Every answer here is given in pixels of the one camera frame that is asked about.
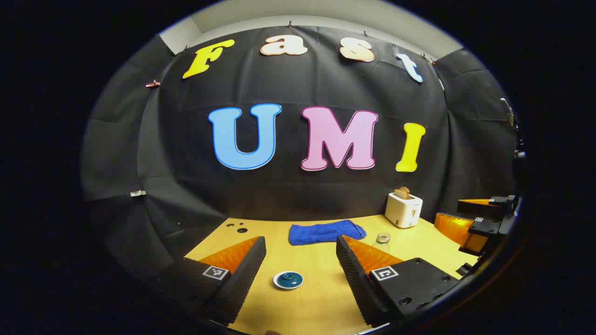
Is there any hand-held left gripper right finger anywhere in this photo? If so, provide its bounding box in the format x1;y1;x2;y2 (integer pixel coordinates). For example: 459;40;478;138
336;234;462;328

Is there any blue towel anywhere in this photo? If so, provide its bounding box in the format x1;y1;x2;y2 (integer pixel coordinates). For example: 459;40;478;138
288;220;367;246

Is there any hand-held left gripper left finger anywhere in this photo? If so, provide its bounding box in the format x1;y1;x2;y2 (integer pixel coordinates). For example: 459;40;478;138
151;235;267;326

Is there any white toaster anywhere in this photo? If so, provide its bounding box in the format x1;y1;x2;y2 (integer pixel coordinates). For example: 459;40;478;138
385;192;423;229

